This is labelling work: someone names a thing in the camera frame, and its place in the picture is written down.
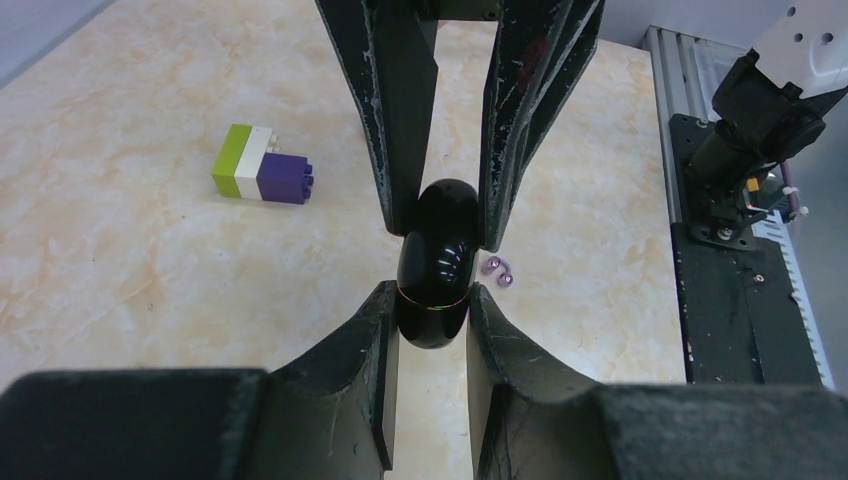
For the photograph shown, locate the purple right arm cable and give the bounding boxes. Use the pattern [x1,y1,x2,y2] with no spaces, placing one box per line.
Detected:
[778,162,813,223]

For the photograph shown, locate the glossy black charging case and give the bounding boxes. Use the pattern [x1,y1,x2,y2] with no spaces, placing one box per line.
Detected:
[395,179,479,349]

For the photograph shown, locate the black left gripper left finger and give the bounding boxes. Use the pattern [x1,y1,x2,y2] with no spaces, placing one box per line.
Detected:
[246,281,400,479]

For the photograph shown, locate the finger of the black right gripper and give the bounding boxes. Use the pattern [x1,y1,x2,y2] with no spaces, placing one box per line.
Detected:
[479,0,605,252]
[316,0,438,236]

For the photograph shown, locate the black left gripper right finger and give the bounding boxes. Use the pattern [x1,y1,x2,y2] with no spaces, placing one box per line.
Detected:
[466,284,634,479]

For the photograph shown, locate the purple earbud far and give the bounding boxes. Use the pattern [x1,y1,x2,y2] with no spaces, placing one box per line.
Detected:
[480,256,514,288]

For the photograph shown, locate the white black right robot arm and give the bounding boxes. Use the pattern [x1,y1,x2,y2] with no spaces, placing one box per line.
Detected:
[317,1,847,252]

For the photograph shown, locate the aluminium frame rail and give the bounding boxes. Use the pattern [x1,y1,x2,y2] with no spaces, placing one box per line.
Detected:
[644,26,834,388]

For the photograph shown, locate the green white purple toy block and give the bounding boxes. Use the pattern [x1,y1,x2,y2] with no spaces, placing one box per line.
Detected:
[211,124,314,205]

